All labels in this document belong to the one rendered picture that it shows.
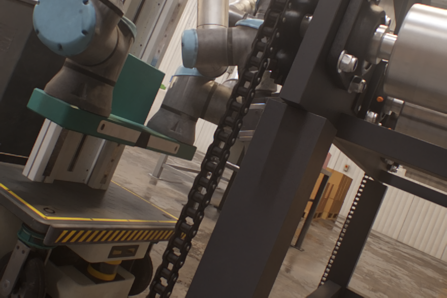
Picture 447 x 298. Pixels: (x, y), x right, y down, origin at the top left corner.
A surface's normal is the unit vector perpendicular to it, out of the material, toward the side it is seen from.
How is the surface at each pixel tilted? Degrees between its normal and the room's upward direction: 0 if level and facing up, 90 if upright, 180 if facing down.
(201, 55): 123
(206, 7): 95
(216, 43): 92
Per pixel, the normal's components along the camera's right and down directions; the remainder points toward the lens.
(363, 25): -0.26, -0.19
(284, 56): 0.83, 0.33
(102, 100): 0.87, -0.02
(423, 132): -0.56, 0.55
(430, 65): -0.53, 0.22
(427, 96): -0.52, 0.75
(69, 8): -0.12, 0.00
